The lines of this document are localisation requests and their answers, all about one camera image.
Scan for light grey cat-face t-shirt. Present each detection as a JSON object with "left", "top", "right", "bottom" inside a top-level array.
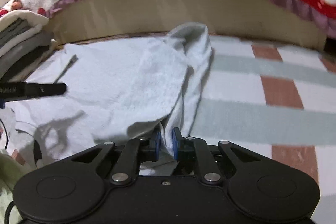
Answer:
[{"left": 7, "top": 23, "right": 212, "bottom": 169}]

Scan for grey fleece folded garment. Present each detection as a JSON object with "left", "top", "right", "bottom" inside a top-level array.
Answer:
[{"left": 1, "top": 31, "right": 53, "bottom": 77}]

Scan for black folded garment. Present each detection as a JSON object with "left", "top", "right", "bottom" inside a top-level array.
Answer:
[{"left": 1, "top": 44, "right": 55, "bottom": 83}]

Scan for white folded garment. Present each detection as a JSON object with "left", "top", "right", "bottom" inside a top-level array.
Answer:
[{"left": 0, "top": 24, "right": 43, "bottom": 57}]

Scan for dark grey folded garment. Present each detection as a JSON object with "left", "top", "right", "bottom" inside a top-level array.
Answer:
[{"left": 0, "top": 18, "right": 31, "bottom": 46}]

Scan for cream ribbed folded garment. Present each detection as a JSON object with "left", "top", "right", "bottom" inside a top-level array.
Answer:
[{"left": 0, "top": 10, "right": 49, "bottom": 31}]

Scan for light green garment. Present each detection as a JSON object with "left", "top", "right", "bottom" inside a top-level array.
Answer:
[{"left": 0, "top": 149, "right": 26, "bottom": 223}]

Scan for checkered pastel floor rug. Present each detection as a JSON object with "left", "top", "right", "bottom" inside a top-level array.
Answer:
[{"left": 0, "top": 33, "right": 336, "bottom": 224}]

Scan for beige bed base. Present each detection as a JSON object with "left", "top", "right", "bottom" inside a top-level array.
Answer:
[{"left": 46, "top": 0, "right": 326, "bottom": 50}]

